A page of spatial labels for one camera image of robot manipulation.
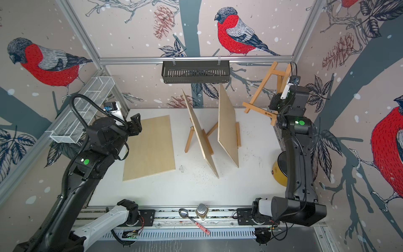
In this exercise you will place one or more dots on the small metal cup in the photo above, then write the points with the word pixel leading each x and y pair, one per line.
pixel 202 211

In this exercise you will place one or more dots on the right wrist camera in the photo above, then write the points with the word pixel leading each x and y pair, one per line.
pixel 291 82

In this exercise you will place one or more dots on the yellow pot black lid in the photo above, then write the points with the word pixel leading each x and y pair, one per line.
pixel 279 169

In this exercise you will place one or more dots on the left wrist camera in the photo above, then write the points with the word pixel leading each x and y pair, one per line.
pixel 112 107

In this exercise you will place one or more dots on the metal spoon red handle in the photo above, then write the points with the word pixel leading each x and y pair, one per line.
pixel 184 214

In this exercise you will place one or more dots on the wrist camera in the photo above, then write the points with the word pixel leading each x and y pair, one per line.
pixel 291 82
pixel 112 107

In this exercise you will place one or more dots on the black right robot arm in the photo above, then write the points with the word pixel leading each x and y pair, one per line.
pixel 300 204

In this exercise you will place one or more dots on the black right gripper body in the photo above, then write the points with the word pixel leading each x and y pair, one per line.
pixel 278 104

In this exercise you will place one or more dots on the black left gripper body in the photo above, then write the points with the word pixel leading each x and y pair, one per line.
pixel 133 127

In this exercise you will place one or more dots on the plywood board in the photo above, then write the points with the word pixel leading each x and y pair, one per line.
pixel 200 137
pixel 151 152
pixel 227 129

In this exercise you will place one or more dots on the black hanging basket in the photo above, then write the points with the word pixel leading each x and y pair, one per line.
pixel 196 72

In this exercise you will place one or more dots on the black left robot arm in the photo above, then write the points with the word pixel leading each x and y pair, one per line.
pixel 105 139

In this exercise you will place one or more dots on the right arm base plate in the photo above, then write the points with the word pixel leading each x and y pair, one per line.
pixel 249 217

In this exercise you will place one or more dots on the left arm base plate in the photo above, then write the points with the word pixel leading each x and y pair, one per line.
pixel 139 218

